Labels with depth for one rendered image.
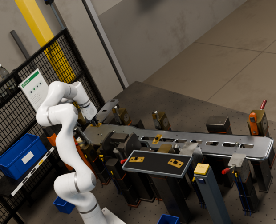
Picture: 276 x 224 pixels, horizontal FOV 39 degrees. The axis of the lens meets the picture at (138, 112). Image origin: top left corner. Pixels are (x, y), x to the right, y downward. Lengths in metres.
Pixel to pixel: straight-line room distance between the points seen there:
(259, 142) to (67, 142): 1.03
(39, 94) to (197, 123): 1.22
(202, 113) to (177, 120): 0.20
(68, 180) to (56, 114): 0.36
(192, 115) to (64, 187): 1.31
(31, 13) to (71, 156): 1.37
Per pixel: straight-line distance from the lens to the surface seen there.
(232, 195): 2.37
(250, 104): 4.18
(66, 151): 2.10
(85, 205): 2.21
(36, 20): 3.13
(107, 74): 4.77
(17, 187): 2.70
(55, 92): 2.15
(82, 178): 2.10
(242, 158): 2.03
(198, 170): 1.90
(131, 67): 5.12
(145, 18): 5.18
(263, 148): 2.15
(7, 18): 4.32
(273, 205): 2.28
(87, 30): 4.56
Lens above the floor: 2.45
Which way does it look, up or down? 31 degrees down
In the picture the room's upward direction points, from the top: 25 degrees counter-clockwise
